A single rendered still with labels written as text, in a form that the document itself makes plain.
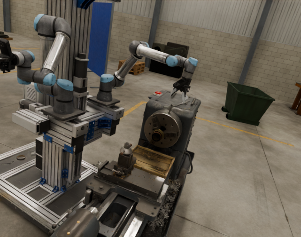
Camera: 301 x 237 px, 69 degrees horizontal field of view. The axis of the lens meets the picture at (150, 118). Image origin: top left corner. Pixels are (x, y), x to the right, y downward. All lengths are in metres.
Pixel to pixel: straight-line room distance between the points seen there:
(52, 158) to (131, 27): 10.89
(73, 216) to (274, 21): 11.48
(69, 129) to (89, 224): 0.91
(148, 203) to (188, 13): 11.00
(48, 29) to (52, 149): 1.10
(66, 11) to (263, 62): 10.56
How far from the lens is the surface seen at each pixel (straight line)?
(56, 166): 2.32
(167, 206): 1.91
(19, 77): 1.52
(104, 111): 2.10
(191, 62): 1.77
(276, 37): 11.85
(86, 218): 0.96
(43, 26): 1.68
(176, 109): 1.98
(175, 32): 11.91
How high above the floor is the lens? 1.85
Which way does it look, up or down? 21 degrees down
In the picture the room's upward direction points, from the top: 12 degrees clockwise
